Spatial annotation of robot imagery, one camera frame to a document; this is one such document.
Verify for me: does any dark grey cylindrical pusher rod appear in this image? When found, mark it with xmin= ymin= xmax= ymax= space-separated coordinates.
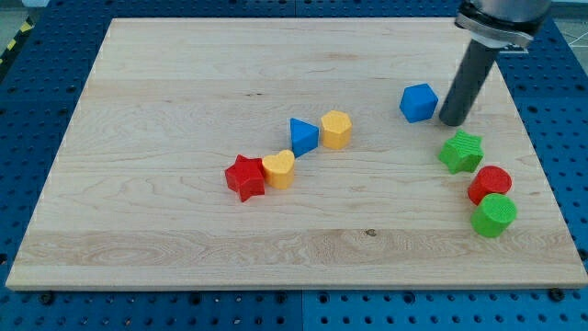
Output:
xmin=439 ymin=40 xmax=499 ymax=127

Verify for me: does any green star block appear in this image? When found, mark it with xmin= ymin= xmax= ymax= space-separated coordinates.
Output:
xmin=438 ymin=129 xmax=484 ymax=174

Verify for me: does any red star block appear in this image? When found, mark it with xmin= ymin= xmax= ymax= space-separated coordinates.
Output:
xmin=224 ymin=154 xmax=265 ymax=202

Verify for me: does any blue cube block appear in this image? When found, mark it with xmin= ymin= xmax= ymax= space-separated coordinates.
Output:
xmin=400 ymin=84 xmax=438 ymax=123

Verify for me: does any red cylinder block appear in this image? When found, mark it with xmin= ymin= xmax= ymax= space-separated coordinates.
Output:
xmin=468 ymin=165 xmax=513 ymax=205

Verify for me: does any green cylinder block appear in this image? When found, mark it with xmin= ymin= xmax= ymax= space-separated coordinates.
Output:
xmin=470 ymin=193 xmax=517 ymax=238

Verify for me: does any yellow hexagon block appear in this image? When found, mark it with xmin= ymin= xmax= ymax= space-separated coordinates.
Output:
xmin=321 ymin=110 xmax=353 ymax=150

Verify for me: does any blue triangle block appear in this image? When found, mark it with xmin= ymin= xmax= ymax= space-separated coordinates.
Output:
xmin=289 ymin=118 xmax=319 ymax=158

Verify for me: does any yellow heart block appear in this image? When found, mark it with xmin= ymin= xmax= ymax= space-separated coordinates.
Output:
xmin=262 ymin=150 xmax=295 ymax=189

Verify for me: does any light wooden board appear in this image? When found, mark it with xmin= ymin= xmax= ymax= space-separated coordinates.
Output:
xmin=6 ymin=17 xmax=587 ymax=291

